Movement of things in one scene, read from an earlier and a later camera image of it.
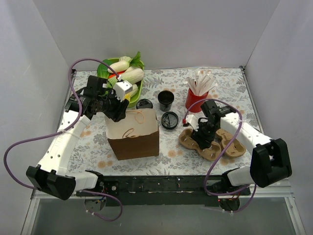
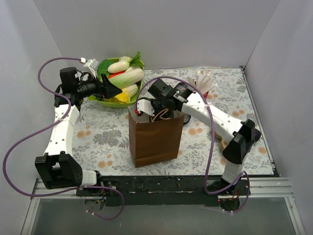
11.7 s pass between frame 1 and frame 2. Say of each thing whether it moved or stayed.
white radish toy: stayed
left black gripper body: moved
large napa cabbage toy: stayed
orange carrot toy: stayed
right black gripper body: moved
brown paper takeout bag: moved
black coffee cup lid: moved
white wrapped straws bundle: stayed
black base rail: stayed
